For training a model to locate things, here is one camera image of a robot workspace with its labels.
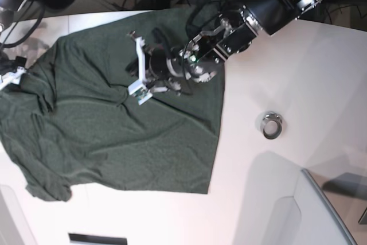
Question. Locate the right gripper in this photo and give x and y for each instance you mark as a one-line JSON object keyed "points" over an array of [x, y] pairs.
{"points": [[12, 70]]}

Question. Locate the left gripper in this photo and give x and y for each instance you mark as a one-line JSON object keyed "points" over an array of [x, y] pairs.
{"points": [[155, 67]]}

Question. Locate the dark green t-shirt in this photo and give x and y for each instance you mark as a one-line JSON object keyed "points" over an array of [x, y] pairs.
{"points": [[71, 120]]}

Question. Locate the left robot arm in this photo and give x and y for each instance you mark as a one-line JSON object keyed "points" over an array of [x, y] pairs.
{"points": [[236, 25]]}

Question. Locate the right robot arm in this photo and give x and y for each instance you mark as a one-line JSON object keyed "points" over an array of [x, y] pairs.
{"points": [[8, 9]]}

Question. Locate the grey tape roll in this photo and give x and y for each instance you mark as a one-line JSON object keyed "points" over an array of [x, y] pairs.
{"points": [[270, 124]]}

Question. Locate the white table cable slot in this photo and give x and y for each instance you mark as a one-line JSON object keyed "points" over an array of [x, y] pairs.
{"points": [[96, 240]]}

